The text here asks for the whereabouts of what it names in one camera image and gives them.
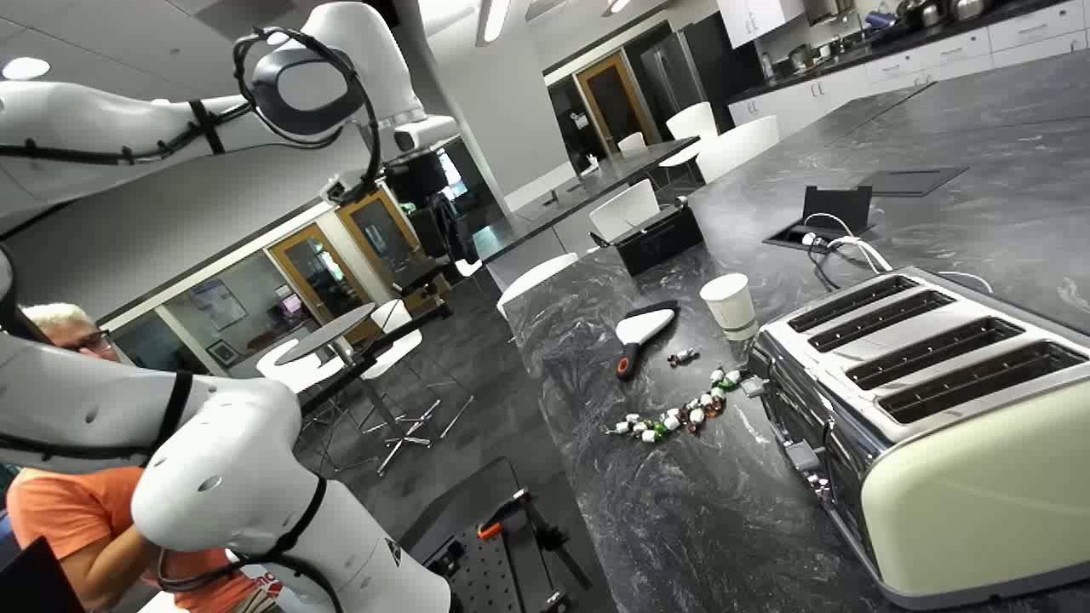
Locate long ceiling light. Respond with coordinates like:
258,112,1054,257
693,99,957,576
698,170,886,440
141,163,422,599
472,0,513,47

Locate person in orange shirt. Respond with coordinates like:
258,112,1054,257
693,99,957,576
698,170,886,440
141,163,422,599
0,301,284,613

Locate tall black cabinet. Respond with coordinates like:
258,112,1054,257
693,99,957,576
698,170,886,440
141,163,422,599
633,12,765,121

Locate metal legs on floor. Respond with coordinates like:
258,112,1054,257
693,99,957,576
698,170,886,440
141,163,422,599
370,388,479,479

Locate black perforated mounting board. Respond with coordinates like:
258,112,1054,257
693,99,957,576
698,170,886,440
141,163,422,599
407,452,594,613

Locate white mug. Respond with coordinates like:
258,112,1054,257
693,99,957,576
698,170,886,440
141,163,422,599
696,268,759,343

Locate wooden framed door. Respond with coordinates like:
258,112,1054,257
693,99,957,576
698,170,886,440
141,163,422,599
335,184,429,301
267,222,368,334
571,50,663,162

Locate black rectangular box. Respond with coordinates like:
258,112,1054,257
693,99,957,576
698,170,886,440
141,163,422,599
610,201,709,279

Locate orange black clamp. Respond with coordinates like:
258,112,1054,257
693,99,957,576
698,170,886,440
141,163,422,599
471,516,511,549

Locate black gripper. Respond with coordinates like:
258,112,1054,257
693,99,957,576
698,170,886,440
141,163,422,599
386,147,459,232

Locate white chair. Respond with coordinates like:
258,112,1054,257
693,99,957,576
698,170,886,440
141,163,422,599
585,179,663,246
493,250,581,316
252,338,348,400
359,298,427,382
693,112,788,189
661,99,723,147

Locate round ceiling light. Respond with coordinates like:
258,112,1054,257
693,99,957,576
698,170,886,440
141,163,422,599
0,50,53,87

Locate framed wall picture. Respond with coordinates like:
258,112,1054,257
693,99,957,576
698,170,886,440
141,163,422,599
183,279,254,341

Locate white spoon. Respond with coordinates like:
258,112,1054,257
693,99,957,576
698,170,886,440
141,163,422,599
610,301,684,385

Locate cream chrome four-slot toaster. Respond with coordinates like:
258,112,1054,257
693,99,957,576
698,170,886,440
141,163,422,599
747,265,1090,609

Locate white kitchen counter cabinets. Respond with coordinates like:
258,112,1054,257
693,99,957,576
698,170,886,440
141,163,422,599
724,0,1090,129

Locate black pop-up socket box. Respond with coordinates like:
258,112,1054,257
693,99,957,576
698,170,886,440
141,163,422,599
763,184,880,250

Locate round dark table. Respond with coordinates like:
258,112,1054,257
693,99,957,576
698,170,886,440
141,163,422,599
274,301,386,367

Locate long dark table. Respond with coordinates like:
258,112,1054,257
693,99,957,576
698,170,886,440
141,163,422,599
499,134,702,259

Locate flat black counter panel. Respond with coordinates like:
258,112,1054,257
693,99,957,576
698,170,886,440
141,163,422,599
854,168,971,201

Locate black laptop lid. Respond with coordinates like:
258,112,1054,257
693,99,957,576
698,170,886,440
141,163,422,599
0,535,86,613

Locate black tripod stand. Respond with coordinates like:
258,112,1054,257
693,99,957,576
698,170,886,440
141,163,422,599
499,489,597,595

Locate white power cable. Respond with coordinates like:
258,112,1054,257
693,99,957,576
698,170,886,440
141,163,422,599
796,210,900,292

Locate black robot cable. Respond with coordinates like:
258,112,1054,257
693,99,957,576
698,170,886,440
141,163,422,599
0,27,386,210

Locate white wall cabinet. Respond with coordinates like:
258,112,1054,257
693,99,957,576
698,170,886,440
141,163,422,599
717,0,810,50

